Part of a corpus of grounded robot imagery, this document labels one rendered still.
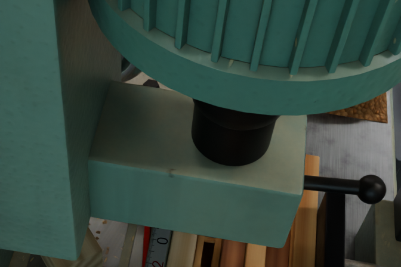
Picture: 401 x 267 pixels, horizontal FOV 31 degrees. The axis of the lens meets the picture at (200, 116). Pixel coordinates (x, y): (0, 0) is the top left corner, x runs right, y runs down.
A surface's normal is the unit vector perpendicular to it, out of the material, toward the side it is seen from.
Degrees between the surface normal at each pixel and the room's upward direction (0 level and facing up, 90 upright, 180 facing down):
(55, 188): 90
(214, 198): 90
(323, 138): 0
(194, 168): 0
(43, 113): 90
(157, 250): 0
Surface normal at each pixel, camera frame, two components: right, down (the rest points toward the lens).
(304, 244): 0.09, -0.63
